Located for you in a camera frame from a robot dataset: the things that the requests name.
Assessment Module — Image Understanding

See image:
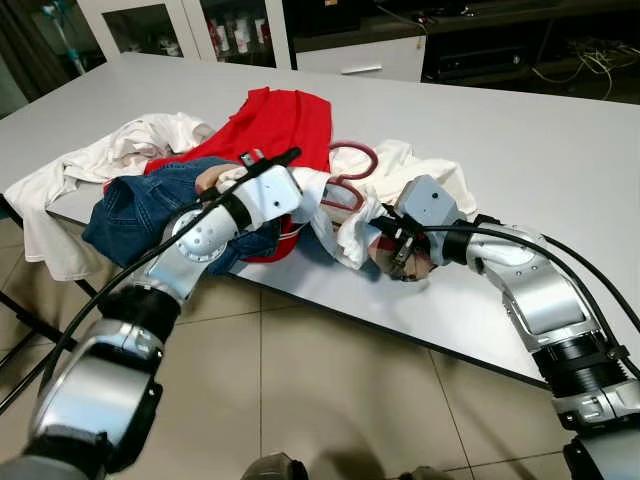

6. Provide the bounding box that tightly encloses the white glass-door cabinet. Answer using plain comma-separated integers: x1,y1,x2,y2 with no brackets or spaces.
78,0,293,71

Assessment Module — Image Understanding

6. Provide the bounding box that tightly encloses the grey robot right foot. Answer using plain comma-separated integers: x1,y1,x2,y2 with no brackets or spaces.
400,465,451,480

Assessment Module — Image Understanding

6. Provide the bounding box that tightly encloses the white plain T-shirt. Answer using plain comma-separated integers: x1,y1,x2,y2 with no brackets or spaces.
5,112,216,283

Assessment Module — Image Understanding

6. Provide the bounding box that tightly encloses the white sweatshirt with print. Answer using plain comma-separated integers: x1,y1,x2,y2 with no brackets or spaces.
288,165,433,283

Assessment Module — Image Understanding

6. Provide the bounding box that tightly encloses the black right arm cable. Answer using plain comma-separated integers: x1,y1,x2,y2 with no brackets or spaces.
420,222,640,381

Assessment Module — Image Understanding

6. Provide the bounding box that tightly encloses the black table leg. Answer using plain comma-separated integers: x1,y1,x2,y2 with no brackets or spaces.
0,290,76,348

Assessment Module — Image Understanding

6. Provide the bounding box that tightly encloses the dark TV cabinet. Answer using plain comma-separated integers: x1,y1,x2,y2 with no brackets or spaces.
280,0,640,106

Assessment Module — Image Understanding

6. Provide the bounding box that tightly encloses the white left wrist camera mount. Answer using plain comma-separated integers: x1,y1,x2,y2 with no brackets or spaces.
235,165,303,226

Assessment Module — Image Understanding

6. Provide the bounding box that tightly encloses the red plastic clothes hanger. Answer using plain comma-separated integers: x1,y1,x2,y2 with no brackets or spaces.
320,140,381,216

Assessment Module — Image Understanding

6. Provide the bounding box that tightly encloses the white cable bundle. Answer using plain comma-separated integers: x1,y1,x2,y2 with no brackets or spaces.
530,40,640,101

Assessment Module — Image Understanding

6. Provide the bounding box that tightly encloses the white drawer unit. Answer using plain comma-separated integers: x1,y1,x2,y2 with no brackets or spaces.
295,35,426,83

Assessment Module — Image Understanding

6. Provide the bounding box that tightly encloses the blue denim garment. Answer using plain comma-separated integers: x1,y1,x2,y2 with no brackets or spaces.
82,155,336,276

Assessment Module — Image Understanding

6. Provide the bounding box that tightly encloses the teal plastic stand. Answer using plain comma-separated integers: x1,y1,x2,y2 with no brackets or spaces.
40,0,89,76

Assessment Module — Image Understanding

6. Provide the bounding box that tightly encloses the red garment white trim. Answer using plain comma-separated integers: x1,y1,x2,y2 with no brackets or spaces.
105,88,333,263

